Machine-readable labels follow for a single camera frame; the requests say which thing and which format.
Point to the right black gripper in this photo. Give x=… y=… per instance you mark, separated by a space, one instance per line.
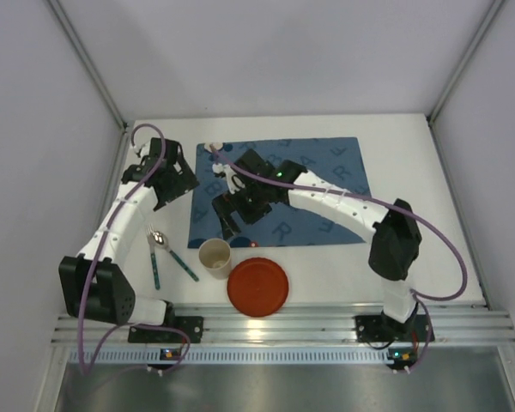
x=239 y=210

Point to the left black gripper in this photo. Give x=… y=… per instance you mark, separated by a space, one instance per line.
x=177 y=181

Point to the beige cup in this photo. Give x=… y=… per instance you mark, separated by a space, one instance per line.
x=216 y=257

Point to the spoon with teal handle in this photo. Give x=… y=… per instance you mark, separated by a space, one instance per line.
x=162 y=242

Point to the fork with teal handle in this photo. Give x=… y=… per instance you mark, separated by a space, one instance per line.
x=151 y=245

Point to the red round plate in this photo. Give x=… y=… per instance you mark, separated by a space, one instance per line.
x=258 y=287

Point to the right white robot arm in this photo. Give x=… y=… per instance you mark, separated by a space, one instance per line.
x=393 y=236

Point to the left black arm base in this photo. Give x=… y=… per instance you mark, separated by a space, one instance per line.
x=184 y=329

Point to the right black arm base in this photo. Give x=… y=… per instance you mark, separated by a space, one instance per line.
x=375 y=328

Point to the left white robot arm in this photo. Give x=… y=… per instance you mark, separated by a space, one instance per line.
x=95 y=282

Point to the slotted cable duct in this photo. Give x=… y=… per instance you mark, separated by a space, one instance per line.
x=253 y=356

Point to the aluminium mounting rail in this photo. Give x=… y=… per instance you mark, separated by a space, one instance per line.
x=335 y=325

